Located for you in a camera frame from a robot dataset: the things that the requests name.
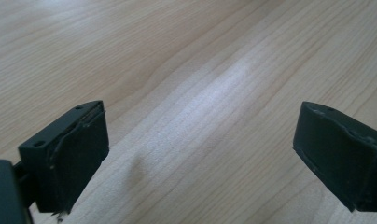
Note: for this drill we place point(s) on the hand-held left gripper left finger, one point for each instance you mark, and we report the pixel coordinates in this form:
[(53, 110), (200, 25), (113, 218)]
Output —
[(74, 161)]

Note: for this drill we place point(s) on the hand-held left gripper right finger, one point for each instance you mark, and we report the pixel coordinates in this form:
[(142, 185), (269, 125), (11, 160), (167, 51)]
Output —
[(342, 155)]

